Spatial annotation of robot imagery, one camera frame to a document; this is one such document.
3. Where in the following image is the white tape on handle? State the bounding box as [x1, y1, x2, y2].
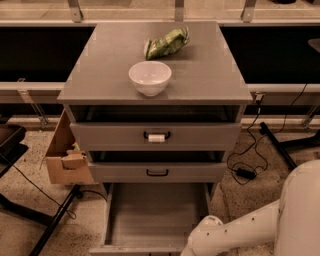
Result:
[148, 134, 165, 143]

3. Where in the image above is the grey middle drawer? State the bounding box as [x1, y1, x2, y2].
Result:
[89, 162, 226, 183]

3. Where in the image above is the grey bottom drawer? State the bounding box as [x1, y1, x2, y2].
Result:
[89, 183, 210, 256]

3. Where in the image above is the black stand leg right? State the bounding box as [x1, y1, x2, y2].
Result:
[260, 122, 320, 170]

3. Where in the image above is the grey top drawer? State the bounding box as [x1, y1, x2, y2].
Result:
[70, 123, 241, 151]

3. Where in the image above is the white ceramic bowl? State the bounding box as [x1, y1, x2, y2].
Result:
[128, 61, 172, 97]

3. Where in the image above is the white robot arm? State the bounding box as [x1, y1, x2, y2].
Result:
[181, 160, 320, 256]

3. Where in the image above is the green snack bag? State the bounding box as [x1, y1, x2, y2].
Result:
[144, 27, 190, 61]

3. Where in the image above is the brown cardboard box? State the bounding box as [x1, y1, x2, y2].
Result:
[45, 111, 94, 185]

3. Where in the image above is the grey drawer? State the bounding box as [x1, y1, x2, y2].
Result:
[89, 183, 210, 256]
[89, 162, 226, 183]
[70, 123, 241, 151]

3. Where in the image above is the black stand base left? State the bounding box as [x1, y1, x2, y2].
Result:
[0, 124, 80, 256]

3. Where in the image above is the black floor cable left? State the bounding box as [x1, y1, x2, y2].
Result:
[0, 153, 108, 221]

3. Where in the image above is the grey drawer cabinet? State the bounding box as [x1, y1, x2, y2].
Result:
[56, 21, 253, 201]

